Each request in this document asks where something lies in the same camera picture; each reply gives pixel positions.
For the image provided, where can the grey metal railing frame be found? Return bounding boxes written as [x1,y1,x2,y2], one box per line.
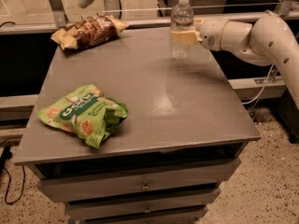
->
[0,0,298,34]

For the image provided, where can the black floor cable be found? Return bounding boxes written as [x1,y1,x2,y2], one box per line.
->
[0,137,26,205]

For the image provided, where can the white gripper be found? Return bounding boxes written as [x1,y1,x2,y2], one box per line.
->
[171,19,228,51]

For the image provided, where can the green rice chip bag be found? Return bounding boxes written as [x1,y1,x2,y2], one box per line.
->
[37,84,128,148]

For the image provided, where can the brown chip bag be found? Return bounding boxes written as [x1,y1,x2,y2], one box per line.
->
[51,16,129,49]

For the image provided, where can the grey drawer cabinet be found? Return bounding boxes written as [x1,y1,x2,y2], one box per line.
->
[15,28,260,224]

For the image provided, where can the white cable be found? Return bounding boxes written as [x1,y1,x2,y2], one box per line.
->
[241,63,277,106]

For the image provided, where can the clear plastic water bottle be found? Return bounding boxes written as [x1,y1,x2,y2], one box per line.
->
[170,0,193,60]

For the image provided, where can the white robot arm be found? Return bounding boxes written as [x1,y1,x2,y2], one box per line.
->
[170,15,299,108]

